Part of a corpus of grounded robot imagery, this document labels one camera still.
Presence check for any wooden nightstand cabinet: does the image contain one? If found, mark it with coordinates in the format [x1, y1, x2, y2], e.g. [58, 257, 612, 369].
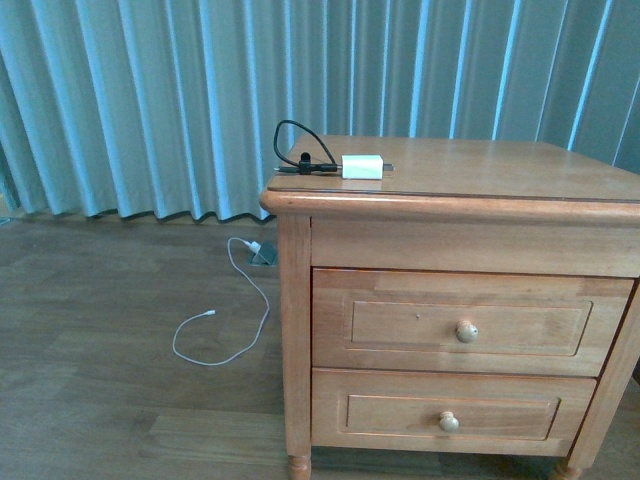
[260, 136, 639, 479]

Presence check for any round knob of drawer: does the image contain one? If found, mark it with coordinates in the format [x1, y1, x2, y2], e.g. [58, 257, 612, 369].
[439, 411, 460, 433]
[455, 320, 479, 344]

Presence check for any wooden drawer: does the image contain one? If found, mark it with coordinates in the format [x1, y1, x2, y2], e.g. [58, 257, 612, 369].
[312, 269, 633, 377]
[311, 368, 596, 456]

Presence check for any black charger cable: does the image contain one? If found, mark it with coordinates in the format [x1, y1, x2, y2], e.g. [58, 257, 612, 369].
[273, 119, 344, 177]

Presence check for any white charger adapter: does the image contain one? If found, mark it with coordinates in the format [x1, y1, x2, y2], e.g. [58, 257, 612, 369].
[341, 154, 395, 180]

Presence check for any white cable on floor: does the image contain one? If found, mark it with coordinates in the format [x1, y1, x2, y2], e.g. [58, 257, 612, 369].
[172, 236, 272, 367]

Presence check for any white plug in floor socket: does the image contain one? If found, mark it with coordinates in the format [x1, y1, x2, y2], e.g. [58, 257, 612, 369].
[244, 241, 261, 253]

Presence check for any light teal curtain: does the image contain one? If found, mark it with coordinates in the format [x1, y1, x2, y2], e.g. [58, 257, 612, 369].
[1, 1, 639, 219]

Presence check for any grey floor socket box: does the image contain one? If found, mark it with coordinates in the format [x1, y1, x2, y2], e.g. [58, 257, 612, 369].
[249, 242, 278, 266]

